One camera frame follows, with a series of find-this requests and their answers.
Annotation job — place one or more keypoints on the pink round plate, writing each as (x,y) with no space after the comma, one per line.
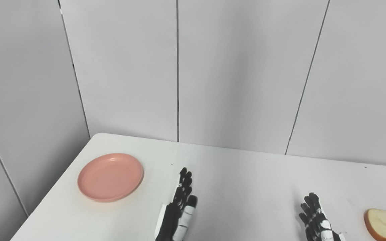
(110,177)

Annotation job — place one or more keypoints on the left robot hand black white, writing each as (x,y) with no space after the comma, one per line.
(179,214)

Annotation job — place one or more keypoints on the slice of bread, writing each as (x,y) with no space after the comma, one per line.
(385,225)

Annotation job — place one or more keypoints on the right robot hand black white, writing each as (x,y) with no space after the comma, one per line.
(317,222)

